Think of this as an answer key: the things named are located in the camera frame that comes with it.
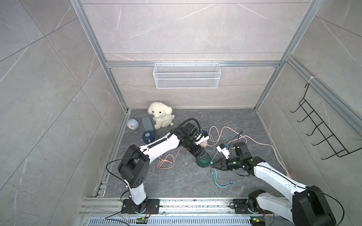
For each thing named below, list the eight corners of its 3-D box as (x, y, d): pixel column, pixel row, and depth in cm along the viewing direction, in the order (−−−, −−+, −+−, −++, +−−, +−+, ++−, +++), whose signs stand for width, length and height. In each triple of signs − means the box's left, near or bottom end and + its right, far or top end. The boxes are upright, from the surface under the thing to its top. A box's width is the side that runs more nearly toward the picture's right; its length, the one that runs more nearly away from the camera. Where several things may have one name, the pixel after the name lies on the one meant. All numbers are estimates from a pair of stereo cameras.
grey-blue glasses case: (145, 133, 105) (145, 131, 103) (141, 120, 113) (140, 118, 111) (154, 130, 107) (154, 128, 105) (149, 117, 115) (149, 115, 113)
